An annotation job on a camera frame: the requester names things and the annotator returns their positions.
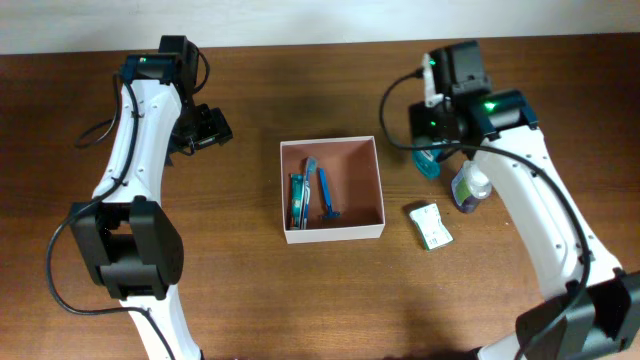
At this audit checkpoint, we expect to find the teal mouthwash bottle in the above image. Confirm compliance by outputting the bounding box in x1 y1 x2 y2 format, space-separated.
412 136 444 179

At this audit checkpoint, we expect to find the green toothpaste tube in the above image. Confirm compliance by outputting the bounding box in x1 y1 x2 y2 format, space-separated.
290 174 304 230

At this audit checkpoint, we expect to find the blue white toothbrush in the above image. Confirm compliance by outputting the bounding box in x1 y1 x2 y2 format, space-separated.
301 156 317 230

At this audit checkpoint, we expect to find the blue disposable razor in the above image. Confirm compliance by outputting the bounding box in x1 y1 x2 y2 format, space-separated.
318 168 341 220

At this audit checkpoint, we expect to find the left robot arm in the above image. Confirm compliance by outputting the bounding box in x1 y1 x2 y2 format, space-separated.
62 35 233 359

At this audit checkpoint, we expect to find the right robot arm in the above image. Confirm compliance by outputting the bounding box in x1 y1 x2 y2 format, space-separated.
411 41 639 359

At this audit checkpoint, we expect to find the clear spray bottle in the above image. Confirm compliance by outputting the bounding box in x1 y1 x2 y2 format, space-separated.
451 160 493 213

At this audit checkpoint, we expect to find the white cardboard box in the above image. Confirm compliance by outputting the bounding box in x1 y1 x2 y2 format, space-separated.
280 136 386 244

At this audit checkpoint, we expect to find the green white wrapped packet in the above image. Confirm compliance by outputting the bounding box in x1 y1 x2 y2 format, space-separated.
409 204 454 251

